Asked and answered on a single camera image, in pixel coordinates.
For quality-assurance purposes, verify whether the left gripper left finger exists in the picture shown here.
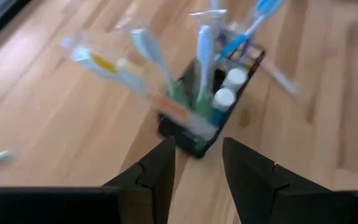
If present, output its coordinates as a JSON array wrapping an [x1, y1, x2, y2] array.
[[0, 136, 177, 224]]

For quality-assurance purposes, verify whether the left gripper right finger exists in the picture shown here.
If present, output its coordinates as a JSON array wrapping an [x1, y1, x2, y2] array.
[[221, 136, 358, 224]]

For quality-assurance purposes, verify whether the blue toothbrush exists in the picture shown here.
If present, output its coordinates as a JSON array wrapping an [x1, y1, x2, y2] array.
[[218, 0, 287, 62]]

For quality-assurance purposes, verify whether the black wire toothbrush holder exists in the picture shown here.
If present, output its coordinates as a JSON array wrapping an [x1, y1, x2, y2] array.
[[157, 46, 267, 159]]

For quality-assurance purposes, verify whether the black aluminium table frame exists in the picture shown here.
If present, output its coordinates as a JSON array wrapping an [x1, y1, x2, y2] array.
[[0, 0, 32, 49]]

